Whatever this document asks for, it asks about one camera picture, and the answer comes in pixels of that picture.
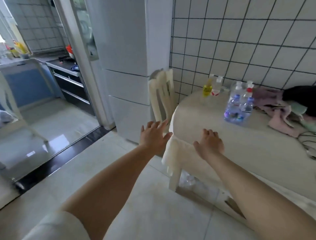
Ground glass sliding door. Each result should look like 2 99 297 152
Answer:
0 68 50 183

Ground pink cloth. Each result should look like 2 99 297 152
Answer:
253 87 308 138

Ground shrink-wrapped pack of water bottles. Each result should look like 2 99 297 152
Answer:
223 80 255 126

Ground white refrigerator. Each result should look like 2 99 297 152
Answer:
85 0 174 145

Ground white sliding door frame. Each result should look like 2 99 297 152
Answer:
53 0 117 130

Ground black built-in stove unit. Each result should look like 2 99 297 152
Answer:
46 59 97 117

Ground yellow liquid bottle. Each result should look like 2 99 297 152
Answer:
202 74 214 98

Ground cream tablecloth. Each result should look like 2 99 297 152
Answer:
162 88 316 206

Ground light green cloth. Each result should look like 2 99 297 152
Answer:
291 101 316 133

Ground white shirt sleeve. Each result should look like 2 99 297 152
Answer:
22 211 86 240

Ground clear bottle with red label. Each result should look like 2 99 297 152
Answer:
211 75 224 97

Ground person's left hand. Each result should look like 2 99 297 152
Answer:
139 120 173 155

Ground black cloth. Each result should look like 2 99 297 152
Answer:
282 85 316 117

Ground blue kitchen cabinet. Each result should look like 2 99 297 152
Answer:
0 58 58 110

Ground person's right forearm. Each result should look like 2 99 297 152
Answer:
201 154 316 240

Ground person's right hand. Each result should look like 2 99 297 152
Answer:
193 129 225 161

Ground dark cable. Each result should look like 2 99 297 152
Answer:
297 131 316 160

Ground person's left forearm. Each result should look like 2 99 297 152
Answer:
59 145 155 240

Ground yellow kitchen bottle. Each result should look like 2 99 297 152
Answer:
13 40 29 56

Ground white table leg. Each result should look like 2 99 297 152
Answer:
168 166 184 193

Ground clear plastic bottles under table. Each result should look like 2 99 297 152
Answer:
179 170 199 189

